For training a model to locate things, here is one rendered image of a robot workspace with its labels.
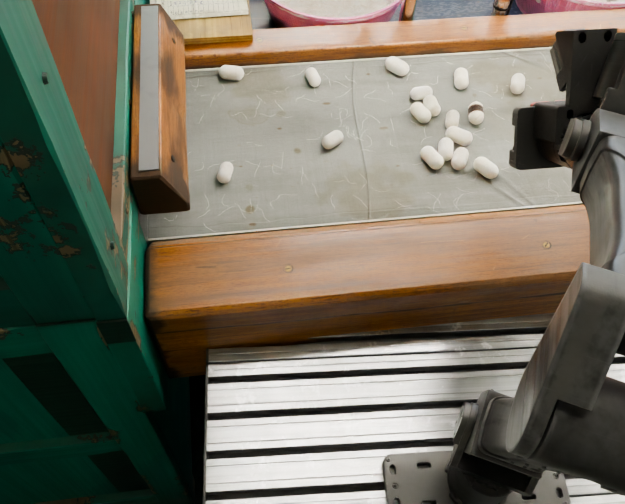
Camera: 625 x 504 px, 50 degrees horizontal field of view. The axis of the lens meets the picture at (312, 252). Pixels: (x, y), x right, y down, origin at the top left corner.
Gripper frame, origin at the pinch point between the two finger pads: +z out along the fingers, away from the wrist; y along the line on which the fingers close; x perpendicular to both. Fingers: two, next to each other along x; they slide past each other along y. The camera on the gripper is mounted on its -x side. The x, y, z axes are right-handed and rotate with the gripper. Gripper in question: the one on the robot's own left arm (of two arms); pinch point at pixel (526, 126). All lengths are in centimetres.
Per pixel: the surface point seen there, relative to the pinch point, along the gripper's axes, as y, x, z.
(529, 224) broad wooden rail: -0.9, 12.1, 0.1
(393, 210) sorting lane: 14.8, 10.4, 5.9
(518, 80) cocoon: -7.3, -3.7, 19.9
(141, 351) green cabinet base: 46, 20, -9
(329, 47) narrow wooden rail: 19.3, -9.8, 26.4
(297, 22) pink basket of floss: 23.0, -13.8, 34.4
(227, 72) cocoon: 34.6, -7.3, 24.3
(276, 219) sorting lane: 29.9, 10.3, 6.0
